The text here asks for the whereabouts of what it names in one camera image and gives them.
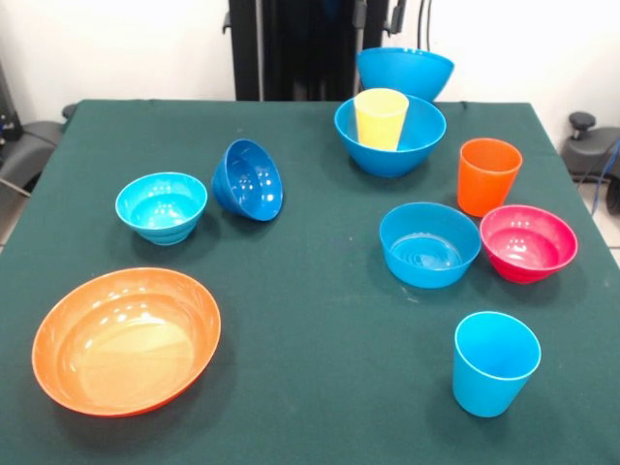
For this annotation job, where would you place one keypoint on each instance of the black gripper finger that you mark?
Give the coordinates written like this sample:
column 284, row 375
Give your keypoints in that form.
column 359, row 12
column 396, row 14

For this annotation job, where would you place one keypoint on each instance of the large blue plastic bowl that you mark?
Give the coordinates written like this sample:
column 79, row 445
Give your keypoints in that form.
column 407, row 72
column 387, row 162

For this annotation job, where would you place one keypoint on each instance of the yellow plastic cup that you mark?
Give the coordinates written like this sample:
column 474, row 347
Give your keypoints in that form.
column 380, row 126

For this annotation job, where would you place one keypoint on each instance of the large orange plastic bowl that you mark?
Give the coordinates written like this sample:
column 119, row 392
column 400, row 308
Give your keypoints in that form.
column 126, row 349

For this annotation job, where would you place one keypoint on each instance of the orange plastic cup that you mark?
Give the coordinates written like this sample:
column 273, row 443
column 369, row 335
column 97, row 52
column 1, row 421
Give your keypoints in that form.
column 486, row 179

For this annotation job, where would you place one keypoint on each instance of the dark blue plastic bowl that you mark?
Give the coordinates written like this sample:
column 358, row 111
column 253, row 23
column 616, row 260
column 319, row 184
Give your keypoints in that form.
column 247, row 181

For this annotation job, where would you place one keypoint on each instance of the black equipment base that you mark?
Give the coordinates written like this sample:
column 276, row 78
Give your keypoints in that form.
column 24, row 150
column 588, row 145

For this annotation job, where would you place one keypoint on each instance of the blue flat-bottomed ringed bowl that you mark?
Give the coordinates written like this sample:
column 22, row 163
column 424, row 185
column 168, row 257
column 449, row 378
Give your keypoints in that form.
column 430, row 257

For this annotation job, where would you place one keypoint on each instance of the pink plastic bowl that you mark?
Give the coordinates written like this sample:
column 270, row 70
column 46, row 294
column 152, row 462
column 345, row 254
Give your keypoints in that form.
column 529, row 247

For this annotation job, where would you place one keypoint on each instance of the small cyan plastic bowl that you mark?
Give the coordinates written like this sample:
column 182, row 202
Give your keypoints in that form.
column 162, row 208

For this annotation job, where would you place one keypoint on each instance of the dark green tablecloth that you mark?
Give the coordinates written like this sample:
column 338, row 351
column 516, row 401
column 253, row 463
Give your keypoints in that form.
column 315, row 290

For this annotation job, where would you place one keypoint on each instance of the light blue plastic cup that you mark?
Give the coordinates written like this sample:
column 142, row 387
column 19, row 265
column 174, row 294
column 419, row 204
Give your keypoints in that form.
column 494, row 373

